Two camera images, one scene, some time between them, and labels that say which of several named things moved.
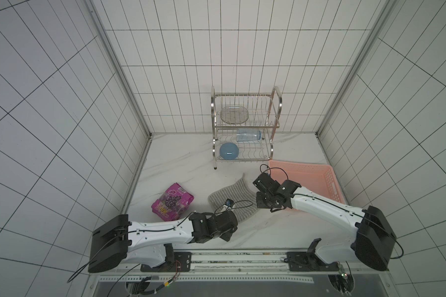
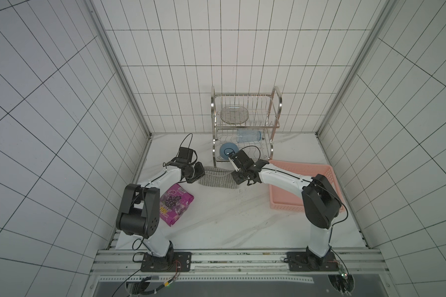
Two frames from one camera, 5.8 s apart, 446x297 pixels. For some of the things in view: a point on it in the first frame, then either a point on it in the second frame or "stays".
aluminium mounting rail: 275,263 stays
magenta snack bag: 173,204 stays
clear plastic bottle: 248,135 stays
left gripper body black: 225,236 -> 195,172
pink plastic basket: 319,178 stays
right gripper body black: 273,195 -> 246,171
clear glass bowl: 234,115 stays
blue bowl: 229,151 stays
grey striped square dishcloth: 244,197 -> 218,177
